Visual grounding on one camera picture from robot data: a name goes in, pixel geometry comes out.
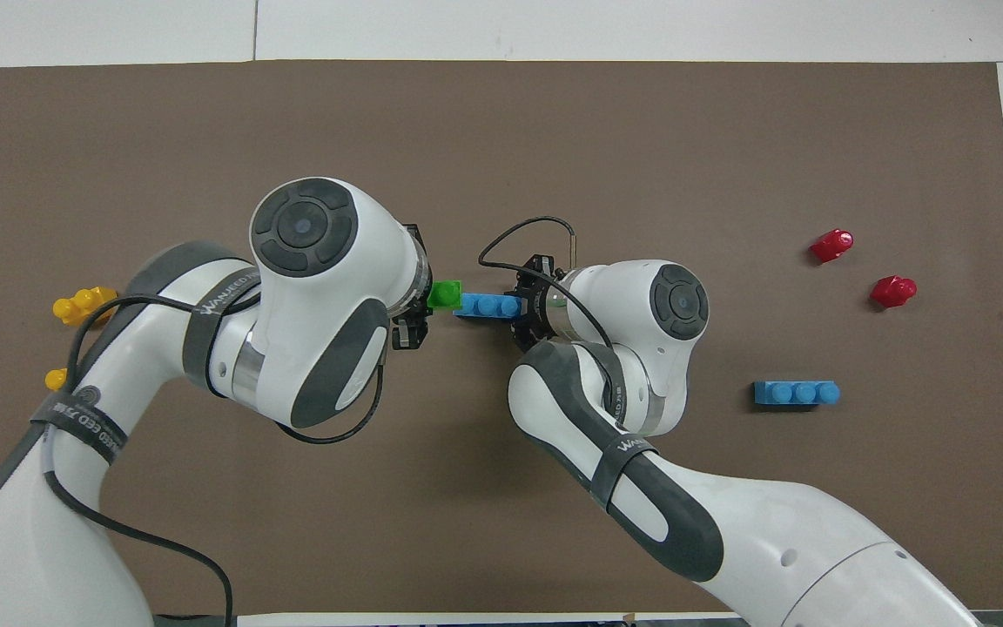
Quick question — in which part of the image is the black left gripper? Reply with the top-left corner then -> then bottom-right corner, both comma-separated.
391,225 -> 435,351

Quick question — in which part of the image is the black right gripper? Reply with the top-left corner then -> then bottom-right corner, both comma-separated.
508,254 -> 569,354

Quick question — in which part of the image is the blue three-stud toy block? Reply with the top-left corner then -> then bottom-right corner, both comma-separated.
754,381 -> 840,408
454,293 -> 522,320

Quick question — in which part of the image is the red one-stud toy block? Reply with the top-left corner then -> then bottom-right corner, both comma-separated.
870,277 -> 918,308
811,229 -> 854,264

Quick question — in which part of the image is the brown table mat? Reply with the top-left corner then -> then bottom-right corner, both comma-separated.
0,59 -> 1003,616

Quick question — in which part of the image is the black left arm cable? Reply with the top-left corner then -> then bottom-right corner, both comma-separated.
43,296 -> 386,627

